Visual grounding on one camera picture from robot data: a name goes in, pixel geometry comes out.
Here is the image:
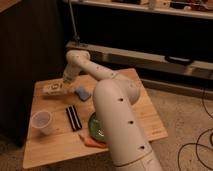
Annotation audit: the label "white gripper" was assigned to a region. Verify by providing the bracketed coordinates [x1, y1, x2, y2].
[63, 65, 80, 93]

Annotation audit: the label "clear plastic bottle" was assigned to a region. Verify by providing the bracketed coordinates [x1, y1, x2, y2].
[42, 83, 70, 96]

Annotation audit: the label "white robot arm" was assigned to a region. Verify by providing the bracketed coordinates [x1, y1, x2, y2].
[63, 50, 163, 171]

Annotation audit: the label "green ceramic bowl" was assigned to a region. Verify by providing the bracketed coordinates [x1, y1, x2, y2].
[88, 113, 105, 143]

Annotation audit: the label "blue sponge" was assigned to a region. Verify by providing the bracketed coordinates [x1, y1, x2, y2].
[75, 86, 91, 101]

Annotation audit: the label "black striped rectangular object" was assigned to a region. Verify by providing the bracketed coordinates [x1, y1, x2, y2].
[66, 105, 82, 131]

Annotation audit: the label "wooden table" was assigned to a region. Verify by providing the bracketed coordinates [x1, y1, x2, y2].
[23, 68, 168, 169]

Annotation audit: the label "translucent plastic cup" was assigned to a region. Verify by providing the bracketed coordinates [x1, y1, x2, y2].
[30, 111, 53, 135]

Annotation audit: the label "metal pole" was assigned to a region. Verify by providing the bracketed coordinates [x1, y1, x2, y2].
[68, 0, 80, 45]

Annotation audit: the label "orange carrot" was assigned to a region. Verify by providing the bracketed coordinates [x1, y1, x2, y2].
[79, 135, 107, 148]

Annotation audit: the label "wooden shelf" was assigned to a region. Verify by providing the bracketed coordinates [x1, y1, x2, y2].
[62, 0, 213, 20]

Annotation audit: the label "black handle clamp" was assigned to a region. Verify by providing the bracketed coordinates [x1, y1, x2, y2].
[164, 56, 194, 66]

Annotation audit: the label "black cables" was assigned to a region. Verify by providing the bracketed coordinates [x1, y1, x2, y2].
[176, 71, 213, 171]

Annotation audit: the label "metal rail beam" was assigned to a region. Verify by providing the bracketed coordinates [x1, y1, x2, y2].
[66, 41, 213, 80]

